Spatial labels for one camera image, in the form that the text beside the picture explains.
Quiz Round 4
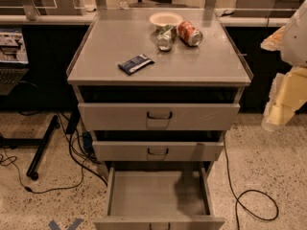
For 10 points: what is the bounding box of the black floor cable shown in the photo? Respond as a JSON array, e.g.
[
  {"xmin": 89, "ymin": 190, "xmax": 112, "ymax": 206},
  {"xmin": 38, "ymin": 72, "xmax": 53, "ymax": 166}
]
[
  {"xmin": 0, "ymin": 111, "xmax": 109, "ymax": 195},
  {"xmin": 223, "ymin": 137, "xmax": 280, "ymax": 230}
]

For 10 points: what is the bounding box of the black floor cable left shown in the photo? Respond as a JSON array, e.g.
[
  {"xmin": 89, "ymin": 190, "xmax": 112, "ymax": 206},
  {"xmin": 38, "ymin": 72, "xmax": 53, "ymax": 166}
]
[{"xmin": 0, "ymin": 111, "xmax": 109, "ymax": 195}]

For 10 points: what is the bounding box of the black floor cable right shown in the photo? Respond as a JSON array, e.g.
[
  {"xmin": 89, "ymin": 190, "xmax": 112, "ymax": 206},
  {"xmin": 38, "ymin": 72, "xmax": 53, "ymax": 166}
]
[{"xmin": 223, "ymin": 137, "xmax": 280, "ymax": 230}]

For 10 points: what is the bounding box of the black desk leg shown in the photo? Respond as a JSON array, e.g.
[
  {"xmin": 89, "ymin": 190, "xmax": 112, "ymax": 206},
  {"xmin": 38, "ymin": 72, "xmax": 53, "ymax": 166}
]
[{"xmin": 26, "ymin": 115, "xmax": 59, "ymax": 180}]

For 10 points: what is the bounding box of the red soda can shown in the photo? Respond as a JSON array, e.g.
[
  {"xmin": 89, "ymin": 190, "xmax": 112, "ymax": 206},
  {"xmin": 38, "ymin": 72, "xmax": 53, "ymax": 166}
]
[{"xmin": 177, "ymin": 21, "xmax": 203, "ymax": 47}]

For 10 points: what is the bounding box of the grey middle drawer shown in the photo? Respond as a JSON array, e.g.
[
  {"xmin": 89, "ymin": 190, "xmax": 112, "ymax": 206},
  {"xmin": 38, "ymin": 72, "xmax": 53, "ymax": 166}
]
[{"xmin": 93, "ymin": 141, "xmax": 224, "ymax": 162}]

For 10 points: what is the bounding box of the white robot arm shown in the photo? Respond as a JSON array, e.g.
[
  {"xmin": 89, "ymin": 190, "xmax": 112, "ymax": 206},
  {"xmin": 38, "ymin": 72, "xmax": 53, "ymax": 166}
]
[{"xmin": 261, "ymin": 1, "xmax": 307, "ymax": 132}]

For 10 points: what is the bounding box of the clear plastic water bottle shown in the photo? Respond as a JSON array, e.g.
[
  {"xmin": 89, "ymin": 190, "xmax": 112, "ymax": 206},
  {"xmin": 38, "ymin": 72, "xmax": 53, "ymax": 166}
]
[{"xmin": 119, "ymin": 0, "xmax": 129, "ymax": 10}]

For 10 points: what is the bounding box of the grey metal drawer cabinet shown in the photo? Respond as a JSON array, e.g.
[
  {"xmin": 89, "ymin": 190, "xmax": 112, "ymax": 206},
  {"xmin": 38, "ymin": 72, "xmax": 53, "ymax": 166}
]
[{"xmin": 65, "ymin": 7, "xmax": 254, "ymax": 230}]

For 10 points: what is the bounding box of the grey top drawer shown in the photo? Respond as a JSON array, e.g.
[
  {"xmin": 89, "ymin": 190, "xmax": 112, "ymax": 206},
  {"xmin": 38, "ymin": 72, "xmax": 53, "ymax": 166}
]
[{"xmin": 79, "ymin": 103, "xmax": 240, "ymax": 130}]

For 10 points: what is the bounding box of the black laptop computer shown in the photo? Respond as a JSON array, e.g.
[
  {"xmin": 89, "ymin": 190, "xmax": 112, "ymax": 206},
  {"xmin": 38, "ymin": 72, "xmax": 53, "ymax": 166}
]
[{"xmin": 0, "ymin": 27, "xmax": 30, "ymax": 96}]

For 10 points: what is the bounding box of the white paper bowl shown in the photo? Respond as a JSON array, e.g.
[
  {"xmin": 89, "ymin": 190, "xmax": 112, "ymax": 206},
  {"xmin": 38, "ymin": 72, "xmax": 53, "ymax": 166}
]
[{"xmin": 150, "ymin": 12, "xmax": 183, "ymax": 30}]

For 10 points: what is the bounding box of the grey open bottom drawer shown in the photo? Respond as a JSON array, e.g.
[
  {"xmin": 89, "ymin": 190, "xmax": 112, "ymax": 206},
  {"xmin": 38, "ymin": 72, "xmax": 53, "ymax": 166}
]
[{"xmin": 94, "ymin": 164, "xmax": 224, "ymax": 230}]

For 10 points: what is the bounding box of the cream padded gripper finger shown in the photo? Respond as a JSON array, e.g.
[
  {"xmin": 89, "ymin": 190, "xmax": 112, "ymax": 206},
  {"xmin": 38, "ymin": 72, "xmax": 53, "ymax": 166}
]
[
  {"xmin": 260, "ymin": 26, "xmax": 285, "ymax": 51},
  {"xmin": 261, "ymin": 67, "xmax": 307, "ymax": 132}
]

